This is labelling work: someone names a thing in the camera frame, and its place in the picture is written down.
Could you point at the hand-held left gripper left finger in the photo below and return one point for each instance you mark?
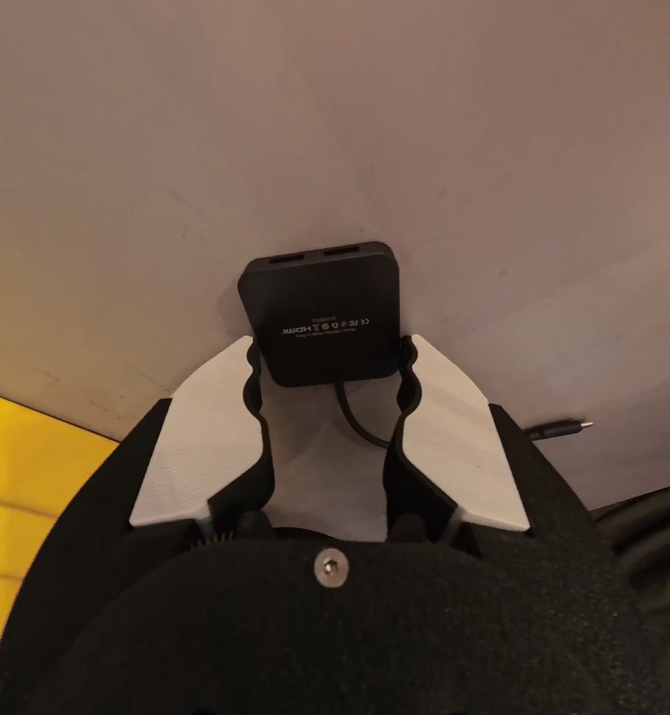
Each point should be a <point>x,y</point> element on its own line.
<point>201,441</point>

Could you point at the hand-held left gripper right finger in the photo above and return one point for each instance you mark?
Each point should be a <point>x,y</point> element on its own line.
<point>458,452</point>

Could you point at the yellow plastic bin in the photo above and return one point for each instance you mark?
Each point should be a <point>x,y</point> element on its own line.
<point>28,475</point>

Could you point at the black square HDMI hub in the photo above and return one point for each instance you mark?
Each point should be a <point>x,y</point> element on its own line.
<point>324,313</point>

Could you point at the dark ridged object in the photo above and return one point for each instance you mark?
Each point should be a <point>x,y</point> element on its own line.
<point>659,536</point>

